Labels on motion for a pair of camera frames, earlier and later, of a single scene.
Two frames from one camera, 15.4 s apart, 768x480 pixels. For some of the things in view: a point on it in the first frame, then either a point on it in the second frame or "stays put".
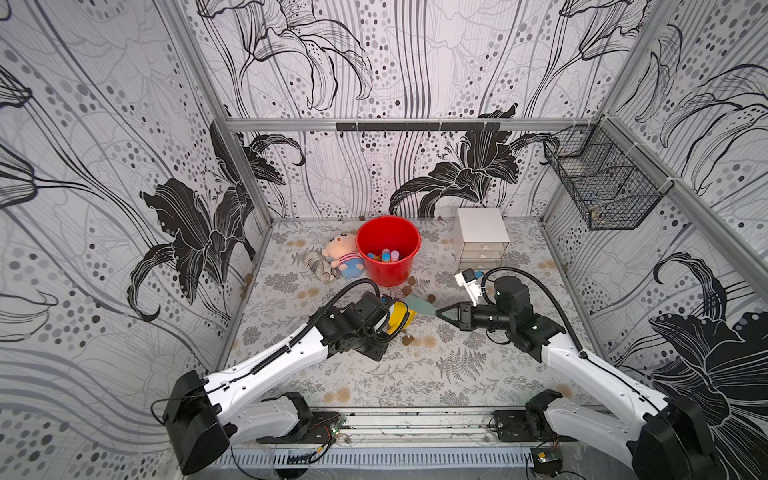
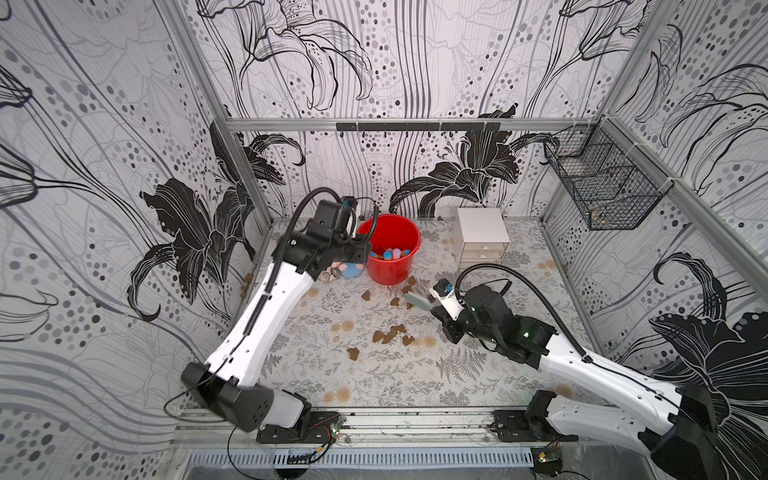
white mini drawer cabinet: [480, 238] stays put
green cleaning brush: [420, 305] stays put
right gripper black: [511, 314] to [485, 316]
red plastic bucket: [396, 234] stays put
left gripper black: [378, 349] to [357, 251]
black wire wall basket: [612, 180] stays put
